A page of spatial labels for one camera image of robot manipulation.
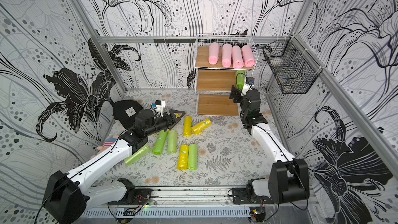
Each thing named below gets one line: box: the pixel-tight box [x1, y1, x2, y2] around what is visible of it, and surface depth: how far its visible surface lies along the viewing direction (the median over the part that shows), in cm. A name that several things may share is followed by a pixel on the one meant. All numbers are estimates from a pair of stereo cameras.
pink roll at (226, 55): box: [221, 43, 233, 68], surface depth 75 cm
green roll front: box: [187, 143, 198, 172], surface depth 85 cm
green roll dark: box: [151, 129, 168, 156], surface depth 89 cm
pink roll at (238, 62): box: [231, 45, 244, 69], surface depth 73 cm
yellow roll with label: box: [190, 118, 212, 135], surface depth 96 cm
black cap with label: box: [112, 100, 144, 129], surface depth 101 cm
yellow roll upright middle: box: [182, 116, 193, 138], surface depth 96 cm
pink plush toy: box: [90, 134, 119, 160], surface depth 86 cm
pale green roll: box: [166, 129, 178, 154], surface depth 90 cm
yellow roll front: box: [177, 144, 190, 171], surface depth 84 cm
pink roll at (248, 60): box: [241, 45, 256, 68], surface depth 74 cm
